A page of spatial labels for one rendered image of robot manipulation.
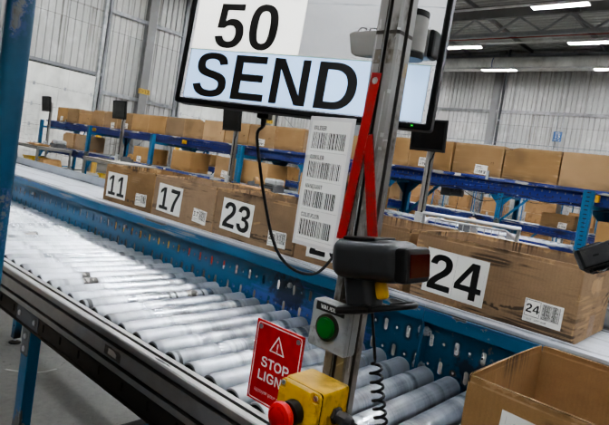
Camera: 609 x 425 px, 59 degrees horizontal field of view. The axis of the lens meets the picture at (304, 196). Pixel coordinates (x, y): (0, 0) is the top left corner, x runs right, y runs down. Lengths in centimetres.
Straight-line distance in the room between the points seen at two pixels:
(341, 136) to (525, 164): 536
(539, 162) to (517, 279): 480
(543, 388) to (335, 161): 56
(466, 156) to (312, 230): 560
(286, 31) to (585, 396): 80
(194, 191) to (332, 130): 127
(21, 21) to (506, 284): 106
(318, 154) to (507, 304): 66
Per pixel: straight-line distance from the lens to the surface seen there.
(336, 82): 91
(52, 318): 153
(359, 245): 68
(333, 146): 79
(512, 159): 614
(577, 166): 595
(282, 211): 167
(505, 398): 79
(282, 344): 85
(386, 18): 79
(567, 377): 106
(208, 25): 105
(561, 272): 126
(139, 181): 233
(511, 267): 129
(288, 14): 99
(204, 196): 196
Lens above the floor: 116
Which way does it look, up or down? 3 degrees down
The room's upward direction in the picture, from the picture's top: 9 degrees clockwise
